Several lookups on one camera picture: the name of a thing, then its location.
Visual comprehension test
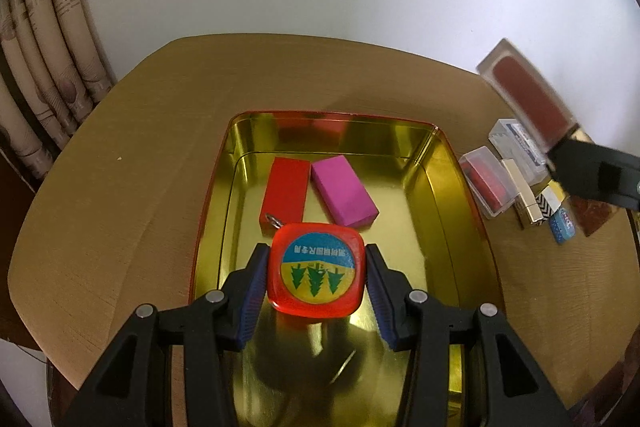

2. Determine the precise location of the red tape measure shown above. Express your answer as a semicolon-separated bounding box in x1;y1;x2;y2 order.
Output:
264;213;366;319

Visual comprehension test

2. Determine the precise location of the gold lipstick tube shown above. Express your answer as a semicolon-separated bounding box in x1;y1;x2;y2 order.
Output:
501;158;546;230

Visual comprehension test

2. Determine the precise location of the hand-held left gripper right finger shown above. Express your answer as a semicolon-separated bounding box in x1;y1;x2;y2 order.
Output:
365;243;576;427

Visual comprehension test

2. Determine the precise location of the red tin box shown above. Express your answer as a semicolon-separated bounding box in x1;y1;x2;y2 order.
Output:
189;109;506;427

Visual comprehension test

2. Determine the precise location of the small blue packet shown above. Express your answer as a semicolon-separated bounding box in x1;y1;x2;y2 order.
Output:
548;206;577;244

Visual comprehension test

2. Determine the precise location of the reddish brown flat piece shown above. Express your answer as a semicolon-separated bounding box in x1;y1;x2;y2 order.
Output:
567;194;621;238

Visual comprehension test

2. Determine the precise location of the clear box with red contents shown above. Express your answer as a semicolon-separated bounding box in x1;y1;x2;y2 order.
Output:
458;146;517;220

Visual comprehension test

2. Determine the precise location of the clear box with blue label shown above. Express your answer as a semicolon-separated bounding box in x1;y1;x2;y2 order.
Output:
488;118;548;185

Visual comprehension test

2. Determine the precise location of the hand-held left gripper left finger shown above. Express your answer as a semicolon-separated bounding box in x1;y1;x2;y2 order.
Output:
60;243;271;427

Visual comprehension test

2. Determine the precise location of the beige printed curtain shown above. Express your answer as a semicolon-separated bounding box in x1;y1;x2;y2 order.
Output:
0;0;118;180

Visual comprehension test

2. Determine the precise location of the small white chevron box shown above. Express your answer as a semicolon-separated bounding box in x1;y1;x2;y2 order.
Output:
534;179;568;220

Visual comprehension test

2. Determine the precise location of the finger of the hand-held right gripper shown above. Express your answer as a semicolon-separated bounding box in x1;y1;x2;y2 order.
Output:
547;136;608;200

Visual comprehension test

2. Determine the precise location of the pink rectangular block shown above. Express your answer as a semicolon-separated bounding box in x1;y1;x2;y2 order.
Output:
311;155;379;228

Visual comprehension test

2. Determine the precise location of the red rectangular block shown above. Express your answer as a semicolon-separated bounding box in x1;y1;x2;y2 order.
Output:
258;157;309;233

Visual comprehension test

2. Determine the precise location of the clear case with maroon insert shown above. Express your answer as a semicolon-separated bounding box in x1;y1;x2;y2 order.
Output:
476;38;593;152

